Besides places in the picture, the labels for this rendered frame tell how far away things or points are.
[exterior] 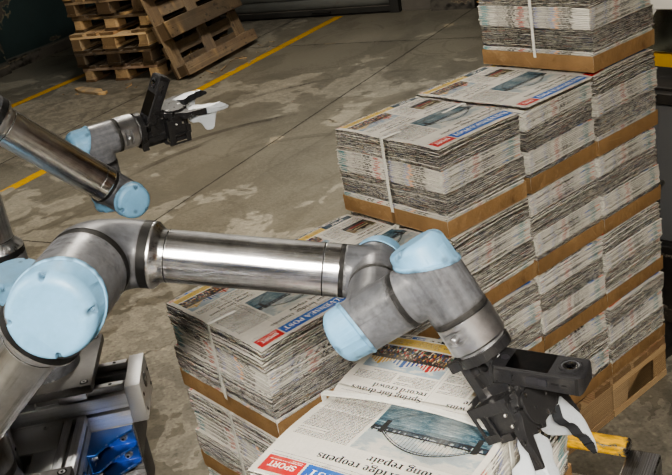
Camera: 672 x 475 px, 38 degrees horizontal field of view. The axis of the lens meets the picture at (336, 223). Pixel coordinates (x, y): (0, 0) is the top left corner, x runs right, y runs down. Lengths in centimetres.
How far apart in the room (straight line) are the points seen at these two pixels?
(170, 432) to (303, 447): 208
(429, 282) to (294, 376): 93
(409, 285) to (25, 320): 47
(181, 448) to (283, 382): 126
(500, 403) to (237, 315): 103
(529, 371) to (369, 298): 21
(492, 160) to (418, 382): 106
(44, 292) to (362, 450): 45
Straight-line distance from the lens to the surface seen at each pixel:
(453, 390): 138
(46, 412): 215
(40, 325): 126
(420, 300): 118
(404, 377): 142
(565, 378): 118
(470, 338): 119
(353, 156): 246
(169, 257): 135
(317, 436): 133
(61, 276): 123
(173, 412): 347
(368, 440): 130
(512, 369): 120
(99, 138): 217
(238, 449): 229
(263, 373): 202
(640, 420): 310
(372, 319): 120
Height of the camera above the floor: 178
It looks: 22 degrees down
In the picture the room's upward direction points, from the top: 10 degrees counter-clockwise
